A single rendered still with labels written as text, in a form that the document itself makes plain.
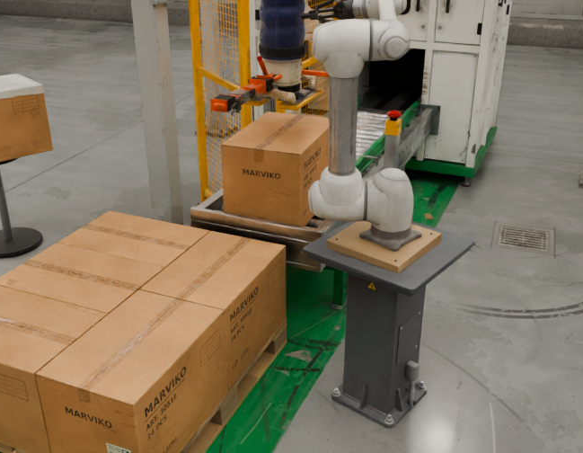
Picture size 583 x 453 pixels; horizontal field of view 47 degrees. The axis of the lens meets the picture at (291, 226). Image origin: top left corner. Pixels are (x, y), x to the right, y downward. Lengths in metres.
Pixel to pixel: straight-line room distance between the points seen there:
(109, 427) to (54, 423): 0.25
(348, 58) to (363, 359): 1.26
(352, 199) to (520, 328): 1.49
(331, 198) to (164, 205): 2.05
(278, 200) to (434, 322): 1.07
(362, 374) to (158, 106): 2.09
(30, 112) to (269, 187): 1.68
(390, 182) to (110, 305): 1.19
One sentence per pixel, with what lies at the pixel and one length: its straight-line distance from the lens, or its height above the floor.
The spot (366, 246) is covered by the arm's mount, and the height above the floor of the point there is 0.78.
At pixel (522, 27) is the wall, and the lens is 11.42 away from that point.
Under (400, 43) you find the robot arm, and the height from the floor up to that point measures 1.56.
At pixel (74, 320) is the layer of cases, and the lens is 2.67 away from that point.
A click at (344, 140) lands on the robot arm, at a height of 1.21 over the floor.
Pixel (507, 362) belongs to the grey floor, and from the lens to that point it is 3.39.
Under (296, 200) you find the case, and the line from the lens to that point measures 3.12.
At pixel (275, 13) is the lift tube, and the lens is 3.14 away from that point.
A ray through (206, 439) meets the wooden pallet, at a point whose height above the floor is 0.02.
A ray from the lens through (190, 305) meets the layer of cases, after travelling 2.66.
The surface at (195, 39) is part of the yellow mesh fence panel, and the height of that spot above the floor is 1.19.
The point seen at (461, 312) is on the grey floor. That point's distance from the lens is 3.71.
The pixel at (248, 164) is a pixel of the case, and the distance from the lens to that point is 3.15.
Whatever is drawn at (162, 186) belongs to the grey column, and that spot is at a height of 0.36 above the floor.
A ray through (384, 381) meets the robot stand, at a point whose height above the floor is 0.19.
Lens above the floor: 1.95
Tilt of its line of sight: 26 degrees down
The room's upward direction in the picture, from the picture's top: straight up
